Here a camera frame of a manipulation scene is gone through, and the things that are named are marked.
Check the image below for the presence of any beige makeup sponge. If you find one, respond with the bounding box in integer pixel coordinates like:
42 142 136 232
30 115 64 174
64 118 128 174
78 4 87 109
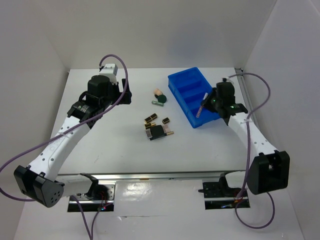
153 88 163 98

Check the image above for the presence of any aluminium front rail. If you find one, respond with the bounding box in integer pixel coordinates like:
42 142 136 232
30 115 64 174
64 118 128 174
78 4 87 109
56 170 241 185

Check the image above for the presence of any blue divided plastic tray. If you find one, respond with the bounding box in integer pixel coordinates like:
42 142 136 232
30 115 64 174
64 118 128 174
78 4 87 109
168 67 220 129

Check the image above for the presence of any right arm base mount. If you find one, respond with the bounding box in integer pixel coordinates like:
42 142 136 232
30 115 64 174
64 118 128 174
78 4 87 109
198 174 251 210

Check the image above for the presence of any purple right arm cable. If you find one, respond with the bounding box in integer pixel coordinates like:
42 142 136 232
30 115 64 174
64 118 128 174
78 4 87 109
228 72 276 230

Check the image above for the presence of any black gold lipstick cap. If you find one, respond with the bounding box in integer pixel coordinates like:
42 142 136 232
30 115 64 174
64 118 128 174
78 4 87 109
162 117 170 124

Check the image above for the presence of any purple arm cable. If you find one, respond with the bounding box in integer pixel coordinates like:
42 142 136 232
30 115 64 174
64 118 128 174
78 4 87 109
0 54 129 240
228 72 276 230

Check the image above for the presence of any pink makeup pencil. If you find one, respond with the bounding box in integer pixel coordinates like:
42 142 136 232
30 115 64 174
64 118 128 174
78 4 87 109
196 92 209 119

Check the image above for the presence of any clear eyeshadow palette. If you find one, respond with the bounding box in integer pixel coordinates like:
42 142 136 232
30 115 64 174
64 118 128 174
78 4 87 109
145 124 171 138

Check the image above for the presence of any dark green round puff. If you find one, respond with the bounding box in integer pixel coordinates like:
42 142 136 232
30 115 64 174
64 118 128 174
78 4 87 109
157 94 167 104

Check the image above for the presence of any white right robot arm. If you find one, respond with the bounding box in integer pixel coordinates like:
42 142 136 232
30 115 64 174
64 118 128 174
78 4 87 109
201 80 290 195

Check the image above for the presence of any long black gold lipstick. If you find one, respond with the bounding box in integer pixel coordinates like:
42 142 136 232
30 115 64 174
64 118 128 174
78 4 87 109
147 113 158 120

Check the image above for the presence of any open black gold lipstick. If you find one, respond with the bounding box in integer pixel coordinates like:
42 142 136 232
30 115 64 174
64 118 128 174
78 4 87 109
144 122 157 130

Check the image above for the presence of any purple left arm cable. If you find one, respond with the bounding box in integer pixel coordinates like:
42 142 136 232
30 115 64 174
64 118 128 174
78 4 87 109
0 54 129 240

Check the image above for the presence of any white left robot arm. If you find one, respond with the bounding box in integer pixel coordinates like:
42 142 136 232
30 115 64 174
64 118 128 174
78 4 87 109
13 75 132 208

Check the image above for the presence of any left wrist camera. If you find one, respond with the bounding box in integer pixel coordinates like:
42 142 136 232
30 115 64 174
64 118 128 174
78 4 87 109
99 63 118 84

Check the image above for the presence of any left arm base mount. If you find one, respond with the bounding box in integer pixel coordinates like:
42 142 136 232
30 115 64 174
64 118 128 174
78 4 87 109
75 180 116 213

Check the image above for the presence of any black square compact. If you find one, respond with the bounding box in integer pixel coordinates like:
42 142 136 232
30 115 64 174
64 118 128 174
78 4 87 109
149 125 167 141

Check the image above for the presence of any green lip balm tube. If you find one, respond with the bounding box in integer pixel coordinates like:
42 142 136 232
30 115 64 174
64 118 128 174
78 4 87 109
151 100 164 107

